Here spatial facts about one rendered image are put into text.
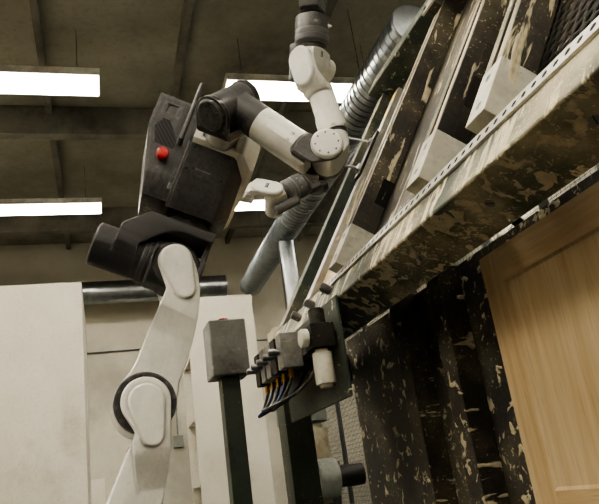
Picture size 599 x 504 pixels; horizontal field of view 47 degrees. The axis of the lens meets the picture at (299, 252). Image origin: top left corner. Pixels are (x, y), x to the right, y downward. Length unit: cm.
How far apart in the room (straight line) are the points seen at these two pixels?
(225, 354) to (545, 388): 111
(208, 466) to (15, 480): 196
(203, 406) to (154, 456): 418
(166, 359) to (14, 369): 267
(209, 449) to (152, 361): 410
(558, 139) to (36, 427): 361
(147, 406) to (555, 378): 86
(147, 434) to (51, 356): 272
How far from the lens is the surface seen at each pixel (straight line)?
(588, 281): 127
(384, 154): 195
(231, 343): 220
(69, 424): 420
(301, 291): 237
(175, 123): 185
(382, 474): 216
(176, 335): 167
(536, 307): 138
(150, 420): 159
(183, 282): 168
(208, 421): 575
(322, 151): 160
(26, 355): 429
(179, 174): 177
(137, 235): 173
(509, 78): 123
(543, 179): 107
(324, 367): 161
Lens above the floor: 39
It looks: 19 degrees up
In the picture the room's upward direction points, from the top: 8 degrees counter-clockwise
